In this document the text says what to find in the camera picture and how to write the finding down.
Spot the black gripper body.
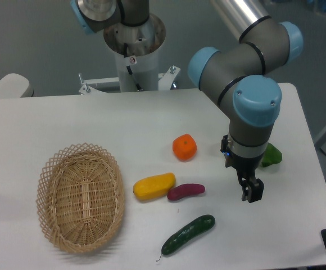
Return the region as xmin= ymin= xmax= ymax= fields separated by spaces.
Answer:
xmin=220 ymin=134 xmax=264 ymax=179

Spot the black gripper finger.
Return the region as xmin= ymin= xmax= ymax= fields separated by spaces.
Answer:
xmin=238 ymin=177 xmax=249 ymax=201
xmin=247 ymin=177 xmax=264 ymax=203

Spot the dark green cucumber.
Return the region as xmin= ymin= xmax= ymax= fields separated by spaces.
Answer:
xmin=156 ymin=214 xmax=216 ymax=262

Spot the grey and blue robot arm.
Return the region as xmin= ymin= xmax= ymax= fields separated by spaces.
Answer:
xmin=71 ymin=1 xmax=304 ymax=202

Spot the green bok choy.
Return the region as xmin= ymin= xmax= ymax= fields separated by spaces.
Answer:
xmin=260 ymin=143 xmax=283 ymax=168

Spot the purple sweet potato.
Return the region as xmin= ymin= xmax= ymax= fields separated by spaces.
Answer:
xmin=167 ymin=183 xmax=205 ymax=201

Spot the orange tangerine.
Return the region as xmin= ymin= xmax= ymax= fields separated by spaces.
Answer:
xmin=172 ymin=134 xmax=197 ymax=161

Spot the woven wicker basket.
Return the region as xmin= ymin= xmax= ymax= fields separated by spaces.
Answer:
xmin=36 ymin=143 xmax=125 ymax=253

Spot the white chair armrest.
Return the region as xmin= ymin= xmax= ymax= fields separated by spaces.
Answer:
xmin=0 ymin=73 xmax=34 ymax=100

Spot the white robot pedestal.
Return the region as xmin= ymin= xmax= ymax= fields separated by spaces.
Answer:
xmin=79 ymin=13 xmax=180 ymax=95

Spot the black cable on pedestal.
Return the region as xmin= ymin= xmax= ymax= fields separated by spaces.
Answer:
xmin=123 ymin=42 xmax=143 ymax=92

